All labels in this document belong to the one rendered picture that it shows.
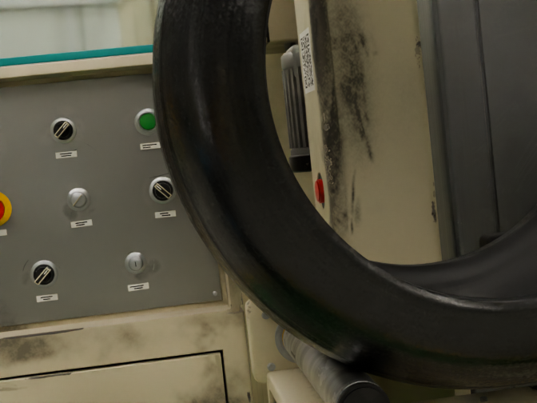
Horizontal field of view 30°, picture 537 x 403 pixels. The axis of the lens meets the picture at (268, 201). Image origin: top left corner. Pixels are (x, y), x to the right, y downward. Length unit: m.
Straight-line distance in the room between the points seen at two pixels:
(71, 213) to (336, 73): 0.47
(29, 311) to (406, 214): 0.58
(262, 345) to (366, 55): 0.36
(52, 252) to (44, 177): 0.11
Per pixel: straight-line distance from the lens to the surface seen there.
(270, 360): 1.16
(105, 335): 1.43
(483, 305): 0.83
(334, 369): 0.90
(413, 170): 1.20
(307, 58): 1.24
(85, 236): 1.46
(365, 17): 1.20
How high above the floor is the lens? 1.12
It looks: 3 degrees down
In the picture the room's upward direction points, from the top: 6 degrees counter-clockwise
